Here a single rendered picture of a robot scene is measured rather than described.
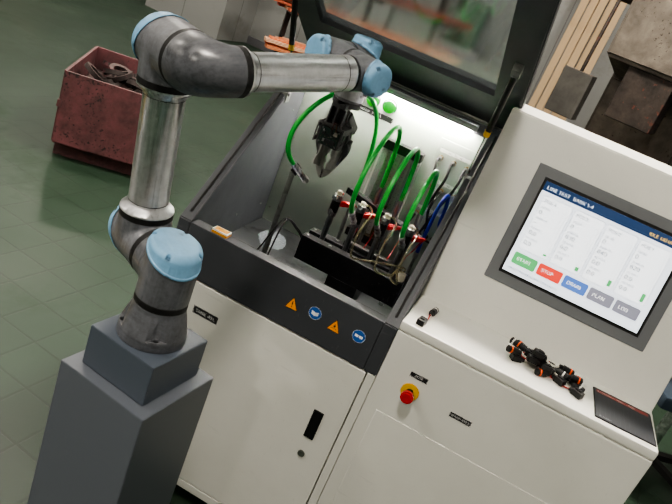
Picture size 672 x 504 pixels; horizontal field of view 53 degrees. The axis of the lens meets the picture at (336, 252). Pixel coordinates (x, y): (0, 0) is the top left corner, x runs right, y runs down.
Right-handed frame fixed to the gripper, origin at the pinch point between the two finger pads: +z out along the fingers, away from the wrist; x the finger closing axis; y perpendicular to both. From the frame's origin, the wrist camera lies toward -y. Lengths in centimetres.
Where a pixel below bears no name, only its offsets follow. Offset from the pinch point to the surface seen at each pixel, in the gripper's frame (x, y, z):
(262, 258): -7.7, -0.1, 30.1
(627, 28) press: 61, -371, -73
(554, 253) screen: 63, -28, 1
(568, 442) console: 86, 0, 36
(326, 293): 12.9, 0.1, 30.5
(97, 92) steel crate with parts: -207, -187, 75
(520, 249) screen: 54, -27, 4
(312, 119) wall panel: -26, -54, 2
